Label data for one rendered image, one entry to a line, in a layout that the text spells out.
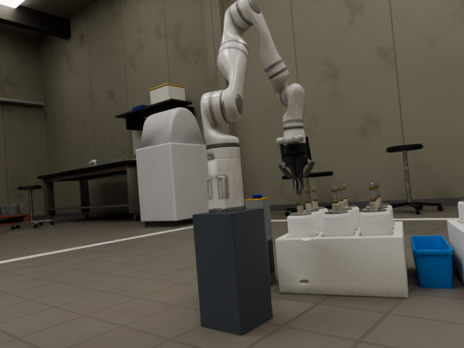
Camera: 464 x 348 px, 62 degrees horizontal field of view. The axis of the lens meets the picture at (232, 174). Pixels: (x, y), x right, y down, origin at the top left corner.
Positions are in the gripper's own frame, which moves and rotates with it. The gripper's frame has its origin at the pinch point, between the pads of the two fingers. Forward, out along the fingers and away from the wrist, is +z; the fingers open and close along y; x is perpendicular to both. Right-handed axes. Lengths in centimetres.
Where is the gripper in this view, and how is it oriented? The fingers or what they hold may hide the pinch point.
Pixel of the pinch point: (298, 185)
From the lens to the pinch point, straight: 133.8
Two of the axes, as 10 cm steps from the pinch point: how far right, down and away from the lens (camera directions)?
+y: -9.1, 0.9, 4.1
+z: 0.8, 10.0, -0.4
